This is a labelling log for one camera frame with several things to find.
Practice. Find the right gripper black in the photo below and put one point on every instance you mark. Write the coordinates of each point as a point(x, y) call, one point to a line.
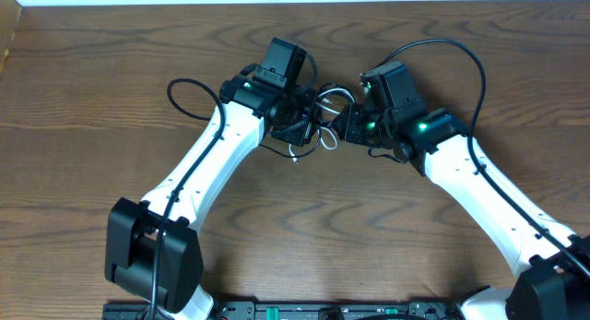
point(352, 114)

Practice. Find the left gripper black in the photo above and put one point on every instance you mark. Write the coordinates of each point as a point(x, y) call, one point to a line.
point(300, 124)

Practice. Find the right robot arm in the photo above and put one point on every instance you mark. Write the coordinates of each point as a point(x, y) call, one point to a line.
point(549, 260)

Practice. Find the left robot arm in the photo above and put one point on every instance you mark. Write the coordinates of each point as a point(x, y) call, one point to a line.
point(152, 246)

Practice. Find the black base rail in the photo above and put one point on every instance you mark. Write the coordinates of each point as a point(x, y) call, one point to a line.
point(243, 310)

